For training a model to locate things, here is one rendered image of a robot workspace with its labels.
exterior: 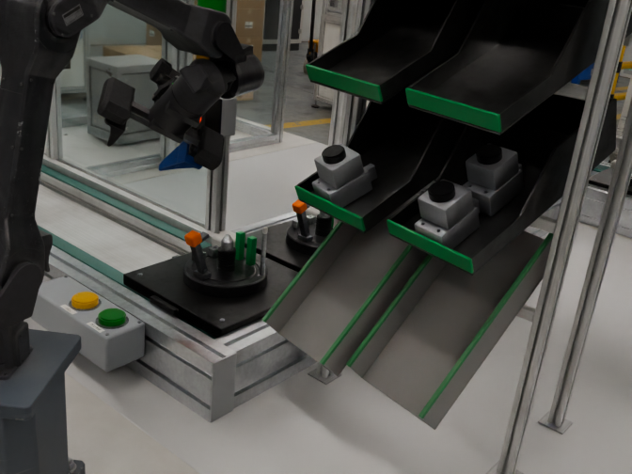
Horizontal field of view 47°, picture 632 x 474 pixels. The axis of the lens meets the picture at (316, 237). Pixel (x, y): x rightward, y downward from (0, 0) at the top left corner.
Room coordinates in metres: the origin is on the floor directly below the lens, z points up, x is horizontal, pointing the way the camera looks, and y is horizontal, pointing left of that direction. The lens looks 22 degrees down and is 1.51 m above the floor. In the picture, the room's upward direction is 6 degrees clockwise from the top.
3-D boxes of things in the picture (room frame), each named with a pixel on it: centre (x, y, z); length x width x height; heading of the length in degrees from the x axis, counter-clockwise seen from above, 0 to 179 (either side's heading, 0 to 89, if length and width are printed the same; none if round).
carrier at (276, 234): (1.30, -0.01, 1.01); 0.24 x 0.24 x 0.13; 52
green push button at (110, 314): (0.94, 0.29, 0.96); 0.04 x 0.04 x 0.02
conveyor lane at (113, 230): (1.30, 0.37, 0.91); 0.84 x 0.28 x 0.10; 52
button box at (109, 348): (0.98, 0.34, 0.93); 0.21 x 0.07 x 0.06; 52
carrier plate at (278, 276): (1.10, 0.15, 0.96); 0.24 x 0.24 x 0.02; 52
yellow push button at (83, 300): (0.98, 0.34, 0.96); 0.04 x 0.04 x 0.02
